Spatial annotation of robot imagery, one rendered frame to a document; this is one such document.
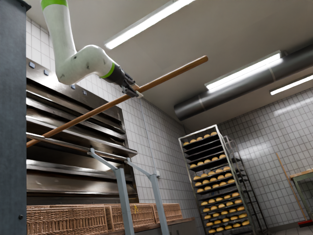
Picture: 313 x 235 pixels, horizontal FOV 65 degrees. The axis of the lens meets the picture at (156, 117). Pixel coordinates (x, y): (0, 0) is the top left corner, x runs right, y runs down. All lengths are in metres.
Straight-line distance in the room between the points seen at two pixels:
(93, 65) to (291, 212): 5.42
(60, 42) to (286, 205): 5.47
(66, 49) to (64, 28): 0.11
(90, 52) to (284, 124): 5.52
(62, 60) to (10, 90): 0.47
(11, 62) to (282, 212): 5.71
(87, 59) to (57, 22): 0.27
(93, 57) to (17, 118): 0.46
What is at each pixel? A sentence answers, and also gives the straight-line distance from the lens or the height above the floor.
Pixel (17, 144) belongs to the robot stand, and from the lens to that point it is 0.61.
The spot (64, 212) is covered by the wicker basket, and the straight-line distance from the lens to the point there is 1.39.
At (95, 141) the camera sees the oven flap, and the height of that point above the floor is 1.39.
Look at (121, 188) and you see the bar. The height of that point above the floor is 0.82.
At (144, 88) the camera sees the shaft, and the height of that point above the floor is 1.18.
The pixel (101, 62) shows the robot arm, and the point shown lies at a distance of 1.02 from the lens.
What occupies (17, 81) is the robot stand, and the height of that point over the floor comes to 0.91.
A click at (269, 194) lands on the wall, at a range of 5.98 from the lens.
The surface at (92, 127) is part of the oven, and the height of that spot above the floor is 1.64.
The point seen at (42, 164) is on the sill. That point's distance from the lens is 2.05.
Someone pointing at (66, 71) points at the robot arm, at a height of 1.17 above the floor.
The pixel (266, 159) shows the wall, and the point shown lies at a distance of 6.04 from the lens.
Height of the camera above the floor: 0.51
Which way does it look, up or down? 25 degrees up
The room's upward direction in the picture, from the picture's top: 14 degrees counter-clockwise
